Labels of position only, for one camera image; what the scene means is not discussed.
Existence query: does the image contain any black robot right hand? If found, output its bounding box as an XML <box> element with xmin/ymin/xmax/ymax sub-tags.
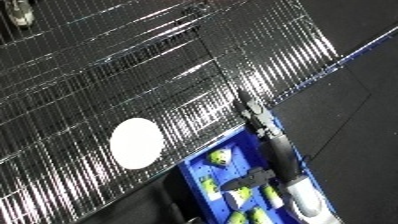
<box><xmin>220</xmin><ymin>89</ymin><xmax>304</xmax><ymax>192</ymax></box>

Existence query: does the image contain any white paper cup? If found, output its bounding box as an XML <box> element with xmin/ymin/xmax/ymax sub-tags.
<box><xmin>108</xmin><ymin>117</ymin><xmax>168</xmax><ymax>170</ymax></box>

